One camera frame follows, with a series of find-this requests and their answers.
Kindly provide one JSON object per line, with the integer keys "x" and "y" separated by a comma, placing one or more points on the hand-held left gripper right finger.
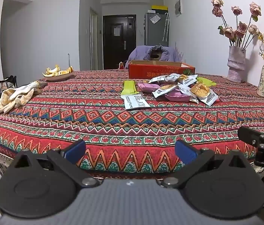
{"x": 185, "y": 151}

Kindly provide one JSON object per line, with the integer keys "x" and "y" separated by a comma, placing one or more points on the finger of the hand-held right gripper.
{"x": 249, "y": 134}

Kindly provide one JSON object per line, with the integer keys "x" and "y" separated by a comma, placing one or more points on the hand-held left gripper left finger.
{"x": 75, "y": 149}

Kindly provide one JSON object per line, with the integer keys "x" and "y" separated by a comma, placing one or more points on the pink snack packet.
{"x": 147, "y": 87}
{"x": 176, "y": 96}

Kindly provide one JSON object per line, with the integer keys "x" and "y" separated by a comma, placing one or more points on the pile of white snack packets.
{"x": 199, "y": 91}

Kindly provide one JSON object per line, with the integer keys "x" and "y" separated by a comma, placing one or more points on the single white snack packet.
{"x": 134, "y": 102}

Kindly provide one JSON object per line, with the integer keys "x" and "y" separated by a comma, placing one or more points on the red cardboard box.
{"x": 146, "y": 71}

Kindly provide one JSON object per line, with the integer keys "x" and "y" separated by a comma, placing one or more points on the patterned red tablecloth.
{"x": 99, "y": 126}

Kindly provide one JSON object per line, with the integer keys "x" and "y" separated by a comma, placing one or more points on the pink ribbed vase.
{"x": 236, "y": 65}

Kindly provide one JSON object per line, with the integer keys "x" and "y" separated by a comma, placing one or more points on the brown shallow bowl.
{"x": 59, "y": 77}

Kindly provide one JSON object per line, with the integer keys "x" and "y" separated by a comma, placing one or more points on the cream knitted work glove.
{"x": 3, "y": 100}
{"x": 27, "y": 91}

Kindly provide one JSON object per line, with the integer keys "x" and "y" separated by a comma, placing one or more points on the yellow fruit peels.
{"x": 52, "y": 71}

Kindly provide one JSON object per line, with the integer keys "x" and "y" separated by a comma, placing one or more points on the white mop stick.
{"x": 69, "y": 62}

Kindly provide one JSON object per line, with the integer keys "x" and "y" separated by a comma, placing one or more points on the brown chair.
{"x": 154, "y": 56}

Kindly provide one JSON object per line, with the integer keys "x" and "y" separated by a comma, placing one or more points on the bunch of dried pink roses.
{"x": 240, "y": 28}

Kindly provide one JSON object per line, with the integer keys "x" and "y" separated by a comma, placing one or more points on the dark entrance door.
{"x": 109, "y": 51}

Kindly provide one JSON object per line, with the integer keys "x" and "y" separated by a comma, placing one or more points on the purple padded jacket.
{"x": 139, "y": 56}

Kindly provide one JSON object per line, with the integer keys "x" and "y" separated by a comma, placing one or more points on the grey refrigerator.
{"x": 154, "y": 32}

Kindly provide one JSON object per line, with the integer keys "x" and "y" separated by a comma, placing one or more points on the white paper notice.
{"x": 117, "y": 31}

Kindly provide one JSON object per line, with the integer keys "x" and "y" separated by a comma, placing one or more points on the folded hanging umbrella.
{"x": 166, "y": 27}

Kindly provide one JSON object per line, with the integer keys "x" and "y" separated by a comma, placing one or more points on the clear plastic bag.
{"x": 155, "y": 18}

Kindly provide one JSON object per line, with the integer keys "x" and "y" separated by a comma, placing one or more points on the yellow box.
{"x": 159, "y": 7}

